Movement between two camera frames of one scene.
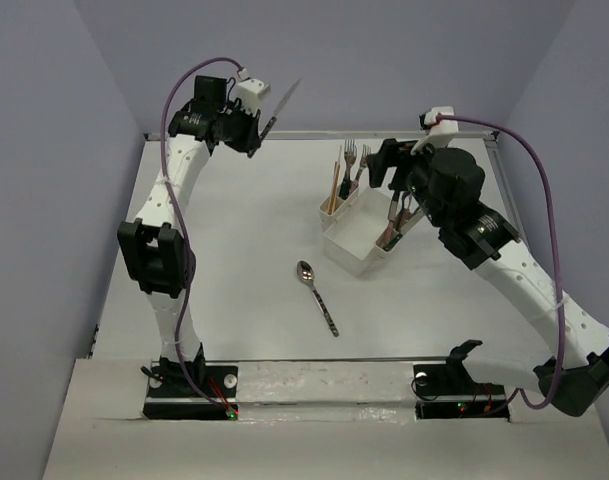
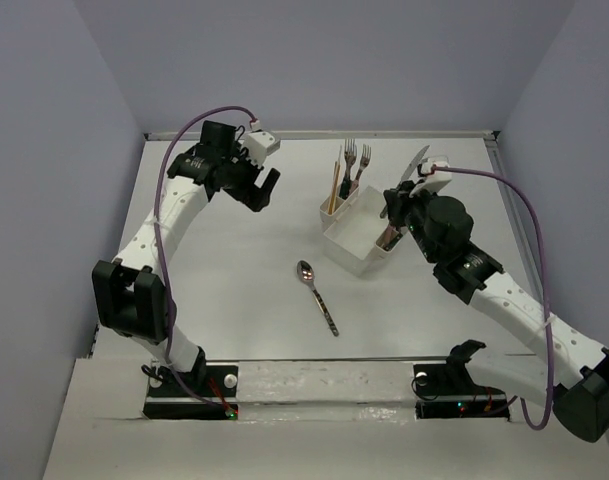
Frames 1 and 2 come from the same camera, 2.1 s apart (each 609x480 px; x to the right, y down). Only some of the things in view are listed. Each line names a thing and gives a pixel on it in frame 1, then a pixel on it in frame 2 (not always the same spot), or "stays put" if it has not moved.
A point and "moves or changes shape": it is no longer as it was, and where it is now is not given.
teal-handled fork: x=364 y=152 stays put
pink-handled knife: x=388 y=233 stays put
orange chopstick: x=336 y=189 stays put
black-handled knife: x=272 y=121 moves or changes shape
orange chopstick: x=332 y=187 stays put
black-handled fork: x=344 y=193 stays put
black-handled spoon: x=307 y=272 stays put
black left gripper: x=251 y=124 to x=251 y=195
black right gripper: x=394 y=154 to x=399 y=199
